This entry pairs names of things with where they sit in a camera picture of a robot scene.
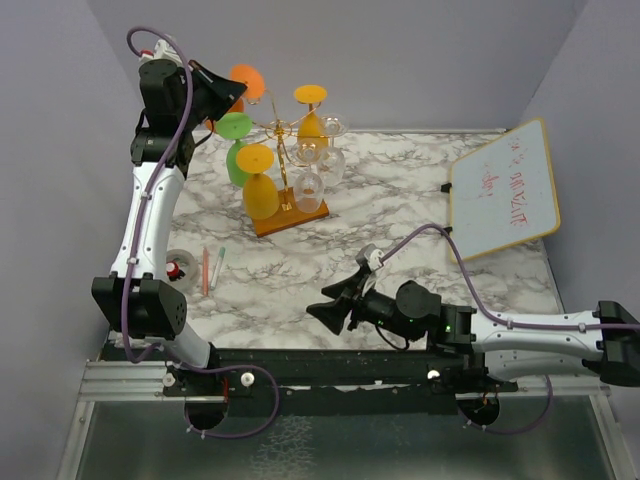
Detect clear tape roll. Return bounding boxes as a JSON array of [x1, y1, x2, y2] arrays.
[[166, 249, 199, 292]]

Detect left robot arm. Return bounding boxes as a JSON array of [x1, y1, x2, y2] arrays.
[[91, 59, 247, 395]]

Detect clear wine glass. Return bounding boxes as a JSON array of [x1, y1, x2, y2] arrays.
[[292, 138, 325, 213], [316, 114, 349, 188]]

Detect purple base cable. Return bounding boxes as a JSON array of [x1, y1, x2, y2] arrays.
[[462, 374, 554, 441], [174, 362, 281, 441]]

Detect yellow plastic glass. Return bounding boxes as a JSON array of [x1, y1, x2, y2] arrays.
[[236, 144, 279, 220], [294, 84, 329, 150]]

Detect gold wire glass rack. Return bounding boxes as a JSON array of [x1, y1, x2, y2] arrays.
[[249, 99, 330, 238]]

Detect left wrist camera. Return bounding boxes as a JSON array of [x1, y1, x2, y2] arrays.
[[139, 38, 184, 67]]

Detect black metal base frame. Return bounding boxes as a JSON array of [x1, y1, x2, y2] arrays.
[[99, 342, 519, 416]]

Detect yellow plastic glass front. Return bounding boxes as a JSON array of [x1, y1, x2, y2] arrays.
[[294, 84, 329, 150]]

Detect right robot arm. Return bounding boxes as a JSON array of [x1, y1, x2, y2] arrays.
[[306, 268, 639, 391]]

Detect green plastic wine glass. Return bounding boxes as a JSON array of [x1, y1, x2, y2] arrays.
[[215, 112, 252, 188]]

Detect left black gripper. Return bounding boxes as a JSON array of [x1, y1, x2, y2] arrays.
[[177, 58, 246, 129]]

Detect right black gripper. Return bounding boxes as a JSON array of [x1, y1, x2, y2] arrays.
[[306, 268, 419, 342]]

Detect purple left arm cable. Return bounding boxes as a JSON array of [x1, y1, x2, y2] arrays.
[[121, 27, 195, 365]]

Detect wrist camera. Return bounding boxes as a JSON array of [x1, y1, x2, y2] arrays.
[[356, 244, 384, 272], [139, 38, 184, 67]]

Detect white green pen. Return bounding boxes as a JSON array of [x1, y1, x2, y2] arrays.
[[209, 247, 226, 291]]

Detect pink pen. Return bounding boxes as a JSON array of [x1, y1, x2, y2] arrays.
[[201, 247, 210, 297]]

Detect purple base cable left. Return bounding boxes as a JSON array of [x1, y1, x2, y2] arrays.
[[174, 362, 281, 441]]

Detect small whiteboard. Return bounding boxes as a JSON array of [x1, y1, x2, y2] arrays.
[[440, 118, 561, 260]]

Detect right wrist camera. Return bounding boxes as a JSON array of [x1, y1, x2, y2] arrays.
[[356, 244, 384, 272]]

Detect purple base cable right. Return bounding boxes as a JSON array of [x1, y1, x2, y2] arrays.
[[462, 374, 554, 441]]

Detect orange plastic wine glass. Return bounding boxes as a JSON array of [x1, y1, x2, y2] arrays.
[[229, 64, 266, 113]]

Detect yellow plastic glass back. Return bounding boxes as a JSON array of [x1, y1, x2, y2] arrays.
[[236, 144, 279, 220]]

